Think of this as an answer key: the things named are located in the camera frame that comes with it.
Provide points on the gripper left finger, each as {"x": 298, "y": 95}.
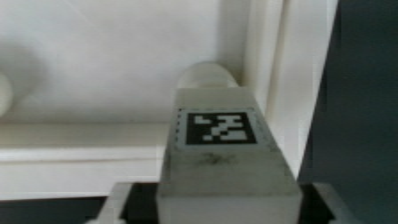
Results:
{"x": 131, "y": 205}

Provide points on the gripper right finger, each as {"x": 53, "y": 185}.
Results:
{"x": 324, "y": 209}

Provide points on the white table leg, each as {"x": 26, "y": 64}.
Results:
{"x": 227, "y": 181}

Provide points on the white square table top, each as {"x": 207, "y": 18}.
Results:
{"x": 93, "y": 56}

